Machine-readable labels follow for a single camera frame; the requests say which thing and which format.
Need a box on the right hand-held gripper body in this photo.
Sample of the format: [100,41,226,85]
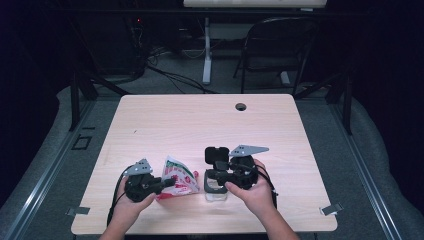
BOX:
[229,144,270,191]

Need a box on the person's left hand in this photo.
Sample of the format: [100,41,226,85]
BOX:
[112,177,158,223]

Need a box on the aluminium floor rail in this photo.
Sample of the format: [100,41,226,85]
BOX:
[0,99,96,240]
[328,99,405,240]

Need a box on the black floor cable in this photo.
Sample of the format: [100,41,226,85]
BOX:
[145,62,218,95]

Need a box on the red and white plastic bag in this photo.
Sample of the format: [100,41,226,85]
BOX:
[155,154,201,201]

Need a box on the grey tape tab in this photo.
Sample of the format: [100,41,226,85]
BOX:
[65,206,91,217]
[319,202,345,217]

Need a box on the black metal stand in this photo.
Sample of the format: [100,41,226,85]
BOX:
[68,19,131,132]
[293,66,354,136]

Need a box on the person's right hand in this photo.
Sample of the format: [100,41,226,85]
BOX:
[224,158,278,218]

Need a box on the white floor cable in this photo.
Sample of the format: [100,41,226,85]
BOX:
[181,47,206,61]

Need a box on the black folding chair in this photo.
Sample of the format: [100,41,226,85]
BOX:
[232,16,320,98]

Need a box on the right hand-held gripper black cable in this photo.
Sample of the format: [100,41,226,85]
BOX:
[255,164,280,210]

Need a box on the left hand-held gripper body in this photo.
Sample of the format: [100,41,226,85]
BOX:
[123,158,168,203]

